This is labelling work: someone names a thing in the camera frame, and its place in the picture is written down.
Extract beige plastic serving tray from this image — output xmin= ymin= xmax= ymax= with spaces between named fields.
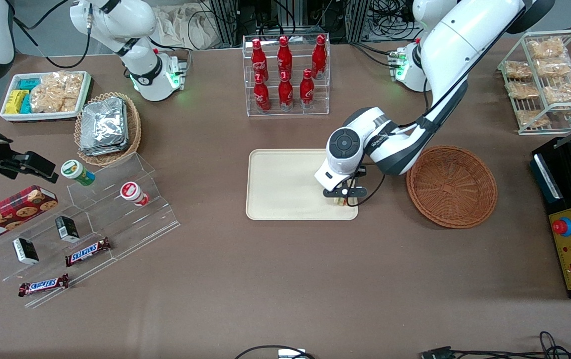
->
xmin=246 ymin=149 xmax=359 ymax=221

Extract brown wicker basket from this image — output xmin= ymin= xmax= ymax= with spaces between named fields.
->
xmin=406 ymin=146 xmax=498 ymax=229

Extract light wicker basket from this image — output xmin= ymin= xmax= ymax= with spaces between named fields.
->
xmin=74 ymin=92 xmax=142 ymax=167

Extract green lid yogurt cup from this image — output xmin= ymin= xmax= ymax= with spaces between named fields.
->
xmin=61 ymin=160 xmax=95 ymax=186

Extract red tartan cookie box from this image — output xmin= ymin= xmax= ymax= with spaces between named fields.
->
xmin=0 ymin=185 xmax=59 ymax=246

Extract white rectangular bin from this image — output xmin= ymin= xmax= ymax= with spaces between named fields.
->
xmin=0 ymin=71 xmax=92 ymax=123

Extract yellow snack packet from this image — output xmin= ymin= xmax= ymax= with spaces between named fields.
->
xmin=5 ymin=90 xmax=29 ymax=114

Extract foil wrapped packet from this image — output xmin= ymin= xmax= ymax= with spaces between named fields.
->
xmin=80 ymin=97 xmax=129 ymax=150
xmin=80 ymin=142 xmax=129 ymax=157

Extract clear bag of crackers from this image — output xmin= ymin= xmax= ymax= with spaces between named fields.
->
xmin=41 ymin=71 xmax=84 ymax=98
xmin=30 ymin=90 xmax=82 ymax=113

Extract small black carton box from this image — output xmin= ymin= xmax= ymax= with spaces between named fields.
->
xmin=12 ymin=238 xmax=40 ymax=265
xmin=55 ymin=215 xmax=80 ymax=243

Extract clear acrylic bottle rack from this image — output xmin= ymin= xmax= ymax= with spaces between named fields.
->
xmin=242 ymin=34 xmax=331 ymax=117

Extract red cola bottle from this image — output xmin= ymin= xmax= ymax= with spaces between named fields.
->
xmin=277 ymin=35 xmax=293 ymax=80
xmin=299 ymin=69 xmax=315 ymax=110
xmin=254 ymin=73 xmax=271 ymax=113
xmin=279 ymin=71 xmax=294 ymax=111
xmin=312 ymin=34 xmax=327 ymax=79
xmin=251 ymin=38 xmax=269 ymax=83

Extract red lid yogurt cup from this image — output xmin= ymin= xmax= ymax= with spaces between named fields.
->
xmin=120 ymin=181 xmax=150 ymax=207

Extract clear acrylic stepped display stand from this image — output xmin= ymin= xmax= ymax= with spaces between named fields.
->
xmin=0 ymin=152 xmax=181 ymax=310

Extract Snickers chocolate bar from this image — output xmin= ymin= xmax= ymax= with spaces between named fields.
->
xmin=65 ymin=237 xmax=112 ymax=267
xmin=19 ymin=273 xmax=70 ymax=298

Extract beige cloth bag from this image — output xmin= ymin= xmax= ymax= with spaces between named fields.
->
xmin=155 ymin=4 xmax=229 ymax=50

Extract aluminium frame post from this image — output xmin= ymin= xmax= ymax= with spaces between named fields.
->
xmin=345 ymin=0 xmax=368 ymax=43
xmin=206 ymin=0 xmax=239 ymax=48

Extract tangled black cables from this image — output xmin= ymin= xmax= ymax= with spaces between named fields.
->
xmin=368 ymin=0 xmax=421 ymax=40

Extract black cable bundle with plug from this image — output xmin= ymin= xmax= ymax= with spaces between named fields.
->
xmin=420 ymin=331 xmax=571 ymax=359

